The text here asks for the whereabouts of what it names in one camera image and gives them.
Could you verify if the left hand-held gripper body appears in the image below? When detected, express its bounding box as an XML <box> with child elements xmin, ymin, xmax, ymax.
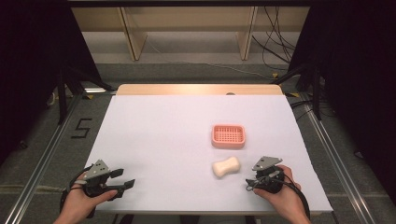
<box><xmin>81</xmin><ymin>159</ymin><xmax>125</xmax><ymax>201</ymax></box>

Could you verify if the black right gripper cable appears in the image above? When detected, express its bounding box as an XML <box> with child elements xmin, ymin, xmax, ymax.
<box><xmin>278</xmin><ymin>173</ymin><xmax>312</xmax><ymax>220</ymax></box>

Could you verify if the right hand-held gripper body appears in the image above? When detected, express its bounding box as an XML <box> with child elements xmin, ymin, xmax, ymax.
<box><xmin>251</xmin><ymin>155</ymin><xmax>286</xmax><ymax>194</ymax></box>

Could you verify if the beige wooden shelf unit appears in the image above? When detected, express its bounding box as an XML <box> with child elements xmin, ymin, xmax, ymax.
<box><xmin>70</xmin><ymin>6</ymin><xmax>311</xmax><ymax>63</ymax></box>

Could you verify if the white table cover sheet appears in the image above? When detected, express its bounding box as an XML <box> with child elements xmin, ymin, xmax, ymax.
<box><xmin>83</xmin><ymin>94</ymin><xmax>334</xmax><ymax>217</ymax></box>

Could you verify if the black metal stand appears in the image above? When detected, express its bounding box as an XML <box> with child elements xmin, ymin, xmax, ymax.
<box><xmin>271</xmin><ymin>61</ymin><xmax>323</xmax><ymax>121</ymax></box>
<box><xmin>55</xmin><ymin>64</ymin><xmax>117</xmax><ymax>126</ymax></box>

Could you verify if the person's right hand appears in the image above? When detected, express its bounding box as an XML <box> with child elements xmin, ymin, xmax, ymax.
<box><xmin>253</xmin><ymin>164</ymin><xmax>303</xmax><ymax>217</ymax></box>

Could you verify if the cream soap bar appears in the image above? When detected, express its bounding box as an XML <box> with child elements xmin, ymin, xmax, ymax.
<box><xmin>211</xmin><ymin>156</ymin><xmax>242</xmax><ymax>179</ymax></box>

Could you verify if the pink soap dish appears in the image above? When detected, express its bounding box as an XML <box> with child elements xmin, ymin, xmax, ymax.
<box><xmin>210</xmin><ymin>123</ymin><xmax>247</xmax><ymax>150</ymax></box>

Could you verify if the bundle of black floor cables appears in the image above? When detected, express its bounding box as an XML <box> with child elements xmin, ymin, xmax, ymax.
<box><xmin>250</xmin><ymin>6</ymin><xmax>297</xmax><ymax>72</ymax></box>

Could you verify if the aluminium floor rail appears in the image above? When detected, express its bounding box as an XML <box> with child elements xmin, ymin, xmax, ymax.
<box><xmin>2</xmin><ymin>92</ymin><xmax>84</xmax><ymax>224</ymax></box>
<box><xmin>301</xmin><ymin>92</ymin><xmax>378</xmax><ymax>224</ymax></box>

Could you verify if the person's left hand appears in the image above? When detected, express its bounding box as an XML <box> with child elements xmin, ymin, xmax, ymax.
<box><xmin>64</xmin><ymin>172</ymin><xmax>119</xmax><ymax>222</ymax></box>

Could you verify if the black curtain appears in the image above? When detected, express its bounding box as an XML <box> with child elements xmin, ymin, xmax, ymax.
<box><xmin>0</xmin><ymin>0</ymin><xmax>105</xmax><ymax>166</ymax></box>
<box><xmin>289</xmin><ymin>0</ymin><xmax>396</xmax><ymax>200</ymax></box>

